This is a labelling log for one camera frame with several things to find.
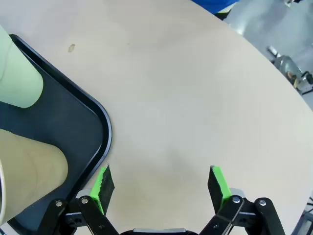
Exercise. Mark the dark brown cup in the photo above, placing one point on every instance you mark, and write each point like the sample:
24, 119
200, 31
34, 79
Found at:
31, 171

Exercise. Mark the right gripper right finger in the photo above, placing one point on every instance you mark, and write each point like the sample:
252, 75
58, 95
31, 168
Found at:
216, 186

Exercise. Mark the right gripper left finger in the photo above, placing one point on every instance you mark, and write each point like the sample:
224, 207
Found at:
105, 186

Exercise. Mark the mint green cup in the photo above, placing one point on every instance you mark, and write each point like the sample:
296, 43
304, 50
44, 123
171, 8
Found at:
19, 80

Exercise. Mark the black plastic tray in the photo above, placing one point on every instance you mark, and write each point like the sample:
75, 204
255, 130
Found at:
73, 122

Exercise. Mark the person in blue shirt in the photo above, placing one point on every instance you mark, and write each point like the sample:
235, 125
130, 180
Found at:
212, 5

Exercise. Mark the grey metal stand base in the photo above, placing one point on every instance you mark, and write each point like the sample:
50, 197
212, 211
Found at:
288, 66

